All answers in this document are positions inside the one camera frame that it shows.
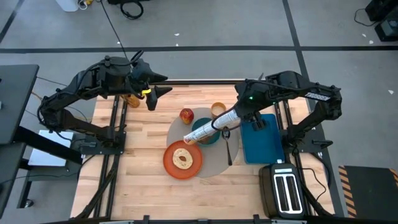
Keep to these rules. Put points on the white flat panel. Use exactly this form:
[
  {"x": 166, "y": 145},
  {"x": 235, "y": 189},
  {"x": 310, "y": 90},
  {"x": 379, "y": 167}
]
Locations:
[{"x": 46, "y": 155}]

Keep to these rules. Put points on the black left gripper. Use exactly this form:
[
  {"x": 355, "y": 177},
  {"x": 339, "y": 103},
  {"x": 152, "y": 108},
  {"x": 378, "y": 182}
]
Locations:
[{"x": 141, "y": 76}]

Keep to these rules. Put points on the teal bowl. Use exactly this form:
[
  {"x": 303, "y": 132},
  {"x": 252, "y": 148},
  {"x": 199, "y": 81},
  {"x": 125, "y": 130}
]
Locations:
[{"x": 198, "y": 125}]

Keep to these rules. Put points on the grey round placemat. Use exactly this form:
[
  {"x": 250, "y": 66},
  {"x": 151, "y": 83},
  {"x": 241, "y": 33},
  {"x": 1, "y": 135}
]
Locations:
[{"x": 217, "y": 161}]

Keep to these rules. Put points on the red apple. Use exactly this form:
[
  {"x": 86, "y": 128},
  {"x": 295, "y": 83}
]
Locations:
[{"x": 186, "y": 116}]

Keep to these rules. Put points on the white trash bin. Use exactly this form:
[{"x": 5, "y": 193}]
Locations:
[{"x": 66, "y": 4}]

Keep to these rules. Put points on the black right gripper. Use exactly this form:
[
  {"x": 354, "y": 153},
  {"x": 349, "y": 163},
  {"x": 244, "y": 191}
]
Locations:
[{"x": 258, "y": 122}]

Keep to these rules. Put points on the orange plate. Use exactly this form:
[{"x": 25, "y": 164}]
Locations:
[{"x": 169, "y": 168}]

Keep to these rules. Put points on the blue plastic tray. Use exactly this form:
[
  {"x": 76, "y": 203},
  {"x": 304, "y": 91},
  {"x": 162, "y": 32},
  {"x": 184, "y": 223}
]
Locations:
[{"x": 264, "y": 146}]

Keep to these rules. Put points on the bagel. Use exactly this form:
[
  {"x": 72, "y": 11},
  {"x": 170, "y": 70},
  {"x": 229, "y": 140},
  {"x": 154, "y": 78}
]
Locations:
[{"x": 177, "y": 161}]

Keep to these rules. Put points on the black aluminium table frame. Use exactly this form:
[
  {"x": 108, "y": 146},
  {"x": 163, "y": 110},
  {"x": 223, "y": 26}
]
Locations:
[{"x": 202, "y": 82}]

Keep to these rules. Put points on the black equipment case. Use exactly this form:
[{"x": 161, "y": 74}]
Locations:
[{"x": 387, "y": 28}]

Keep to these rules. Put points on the orange plastic cup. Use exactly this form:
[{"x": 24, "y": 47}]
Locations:
[{"x": 218, "y": 109}]

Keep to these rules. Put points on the amber faceted glass tumbler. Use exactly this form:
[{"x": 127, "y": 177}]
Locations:
[{"x": 133, "y": 102}]

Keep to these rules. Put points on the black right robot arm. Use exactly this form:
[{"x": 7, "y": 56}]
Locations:
[{"x": 289, "y": 82}]

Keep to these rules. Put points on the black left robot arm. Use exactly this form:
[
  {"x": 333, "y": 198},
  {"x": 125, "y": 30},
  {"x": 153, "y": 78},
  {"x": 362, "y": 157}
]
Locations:
[{"x": 102, "y": 77}]

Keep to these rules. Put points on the black toaster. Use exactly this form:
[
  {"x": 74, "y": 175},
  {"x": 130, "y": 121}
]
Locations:
[{"x": 281, "y": 193}]

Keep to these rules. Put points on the black yellow hazard mat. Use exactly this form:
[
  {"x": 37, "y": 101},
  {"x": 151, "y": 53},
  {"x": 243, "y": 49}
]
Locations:
[{"x": 370, "y": 193}]

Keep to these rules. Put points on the metal spoon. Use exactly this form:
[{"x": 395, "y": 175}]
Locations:
[{"x": 226, "y": 133}]

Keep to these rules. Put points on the black desk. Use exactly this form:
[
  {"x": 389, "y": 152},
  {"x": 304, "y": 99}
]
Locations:
[{"x": 15, "y": 99}]

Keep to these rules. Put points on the black cabinet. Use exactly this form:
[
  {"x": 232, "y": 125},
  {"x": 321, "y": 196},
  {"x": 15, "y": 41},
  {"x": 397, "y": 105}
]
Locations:
[{"x": 130, "y": 1}]

